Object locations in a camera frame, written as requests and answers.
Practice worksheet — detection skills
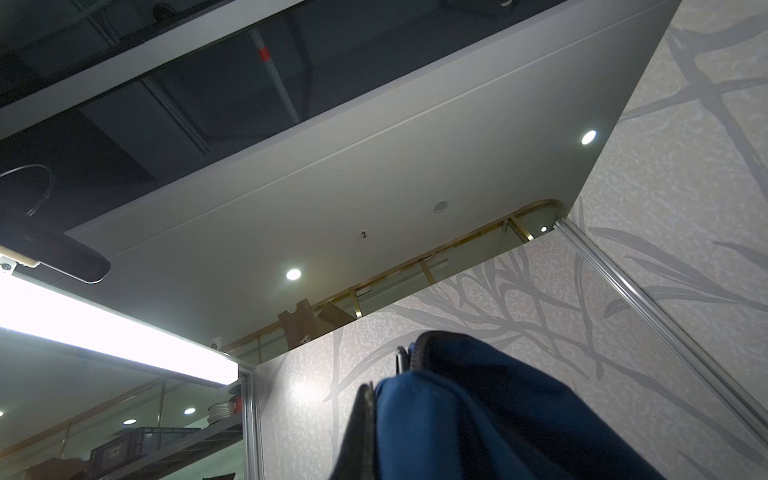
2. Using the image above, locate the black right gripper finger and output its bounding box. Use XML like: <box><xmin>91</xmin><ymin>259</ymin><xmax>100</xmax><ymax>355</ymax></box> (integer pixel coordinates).
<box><xmin>330</xmin><ymin>383</ymin><xmax>377</xmax><ymax>480</ymax></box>

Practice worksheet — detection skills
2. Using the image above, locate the black crate on shelf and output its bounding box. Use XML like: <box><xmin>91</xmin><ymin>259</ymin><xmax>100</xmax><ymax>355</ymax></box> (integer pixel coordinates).
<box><xmin>88</xmin><ymin>427</ymin><xmax>199</xmax><ymax>477</ymax></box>

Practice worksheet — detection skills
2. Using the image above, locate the bright LED light bar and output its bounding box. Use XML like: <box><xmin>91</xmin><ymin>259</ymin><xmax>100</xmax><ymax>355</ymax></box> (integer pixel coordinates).
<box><xmin>1</xmin><ymin>275</ymin><xmax>239</xmax><ymax>385</ymax></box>

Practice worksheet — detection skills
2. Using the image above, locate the brown cardboard box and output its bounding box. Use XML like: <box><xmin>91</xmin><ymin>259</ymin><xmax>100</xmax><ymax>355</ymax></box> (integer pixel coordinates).
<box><xmin>278</xmin><ymin>299</ymin><xmax>356</xmax><ymax>350</ymax></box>

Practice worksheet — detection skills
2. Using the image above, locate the black overhead stereo camera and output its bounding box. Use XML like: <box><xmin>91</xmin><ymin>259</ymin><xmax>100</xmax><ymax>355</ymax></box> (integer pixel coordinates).
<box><xmin>1</xmin><ymin>205</ymin><xmax>111</xmax><ymax>284</ymax></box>

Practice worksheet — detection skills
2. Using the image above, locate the blue zip jacket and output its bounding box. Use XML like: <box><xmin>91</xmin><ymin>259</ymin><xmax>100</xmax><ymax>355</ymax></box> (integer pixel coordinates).
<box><xmin>376</xmin><ymin>331</ymin><xmax>661</xmax><ymax>479</ymax></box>

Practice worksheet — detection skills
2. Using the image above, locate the grey ceiling sprinkler pipe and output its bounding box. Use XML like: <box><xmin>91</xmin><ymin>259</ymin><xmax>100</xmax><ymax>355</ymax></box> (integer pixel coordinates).
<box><xmin>248</xmin><ymin>27</ymin><xmax>300</xmax><ymax>124</ymax></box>

